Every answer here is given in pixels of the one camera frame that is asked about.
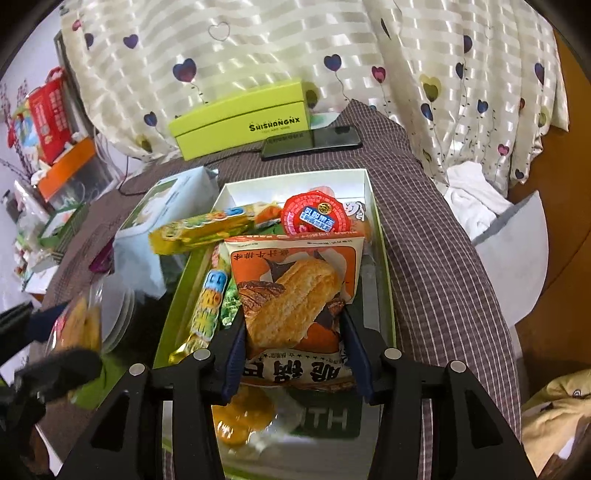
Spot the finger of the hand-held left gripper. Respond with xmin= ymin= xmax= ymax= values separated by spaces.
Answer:
xmin=0 ymin=301 xmax=73 ymax=345
xmin=13 ymin=347 xmax=103 ymax=403

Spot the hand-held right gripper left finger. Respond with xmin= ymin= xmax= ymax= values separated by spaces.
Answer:
xmin=55 ymin=307 xmax=247 ymax=480

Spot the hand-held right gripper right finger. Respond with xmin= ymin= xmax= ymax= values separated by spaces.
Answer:
xmin=341 ymin=307 xmax=539 ymax=480

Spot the large bun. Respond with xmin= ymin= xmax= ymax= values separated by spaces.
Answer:
xmin=45 ymin=294 xmax=105 ymax=357

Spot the yellow cake clear packet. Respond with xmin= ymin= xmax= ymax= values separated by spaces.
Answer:
xmin=211 ymin=384 xmax=302 ymax=449

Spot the green white cardboard box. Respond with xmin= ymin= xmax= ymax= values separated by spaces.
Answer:
xmin=151 ymin=167 xmax=399 ymax=480

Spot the orange white pastry packet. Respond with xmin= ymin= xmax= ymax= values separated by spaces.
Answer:
xmin=223 ymin=232 xmax=366 ymax=394

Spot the yellow candy bar packet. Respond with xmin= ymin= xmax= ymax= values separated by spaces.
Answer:
xmin=148 ymin=200 xmax=260 ymax=256

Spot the pink jelly cup red lid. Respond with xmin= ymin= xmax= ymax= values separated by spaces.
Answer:
xmin=281 ymin=186 xmax=355 ymax=237

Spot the yellow snack bar blue print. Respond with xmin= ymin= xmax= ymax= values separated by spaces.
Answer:
xmin=167 ymin=269 xmax=230 ymax=366

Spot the green snack packet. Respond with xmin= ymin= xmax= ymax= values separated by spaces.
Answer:
xmin=218 ymin=276 xmax=242 ymax=327

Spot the green round lid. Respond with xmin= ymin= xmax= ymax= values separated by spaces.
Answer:
xmin=68 ymin=350 xmax=158 ymax=410

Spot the clear plastic bowl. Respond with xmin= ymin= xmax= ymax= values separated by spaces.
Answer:
xmin=98 ymin=276 xmax=138 ymax=354

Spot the purple snack packet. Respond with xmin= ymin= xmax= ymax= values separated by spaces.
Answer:
xmin=87 ymin=241 xmax=115 ymax=276

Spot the green tray box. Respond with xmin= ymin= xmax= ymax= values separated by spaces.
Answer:
xmin=36 ymin=202 xmax=89 ymax=260

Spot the brown checked tablecloth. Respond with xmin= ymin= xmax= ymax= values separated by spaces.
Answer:
xmin=28 ymin=98 xmax=522 ymax=480

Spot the small orange snack packet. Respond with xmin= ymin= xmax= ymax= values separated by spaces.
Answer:
xmin=253 ymin=200 xmax=283 ymax=230

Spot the orange lidded clear storage box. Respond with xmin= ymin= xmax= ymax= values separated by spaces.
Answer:
xmin=36 ymin=137 xmax=117 ymax=209

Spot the wet wipes pack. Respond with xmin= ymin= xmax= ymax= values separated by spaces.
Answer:
xmin=112 ymin=165 xmax=221 ymax=299

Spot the white cloth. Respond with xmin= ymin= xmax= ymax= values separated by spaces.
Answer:
xmin=442 ymin=161 xmax=514 ymax=241

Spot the red carton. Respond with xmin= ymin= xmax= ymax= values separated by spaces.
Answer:
xmin=27 ymin=66 xmax=78 ymax=163

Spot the yellow printed cloth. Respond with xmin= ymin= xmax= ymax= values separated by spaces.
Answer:
xmin=521 ymin=368 xmax=591 ymax=463

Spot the black smartphone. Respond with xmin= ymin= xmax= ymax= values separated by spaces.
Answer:
xmin=260 ymin=124 xmax=364 ymax=162

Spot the lime green box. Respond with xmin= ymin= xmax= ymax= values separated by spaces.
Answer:
xmin=167 ymin=78 xmax=308 ymax=162

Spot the heart print curtain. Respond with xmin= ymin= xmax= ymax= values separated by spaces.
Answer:
xmin=60 ymin=0 xmax=571 ymax=195

